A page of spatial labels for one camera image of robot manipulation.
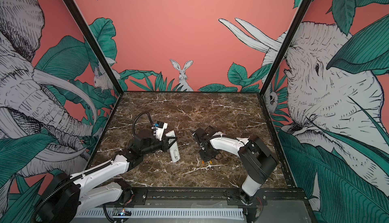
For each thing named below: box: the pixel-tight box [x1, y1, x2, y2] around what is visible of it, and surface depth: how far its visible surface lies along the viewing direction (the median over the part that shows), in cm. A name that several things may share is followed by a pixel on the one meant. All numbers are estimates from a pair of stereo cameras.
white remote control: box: [165, 129, 181, 164], surface depth 81 cm
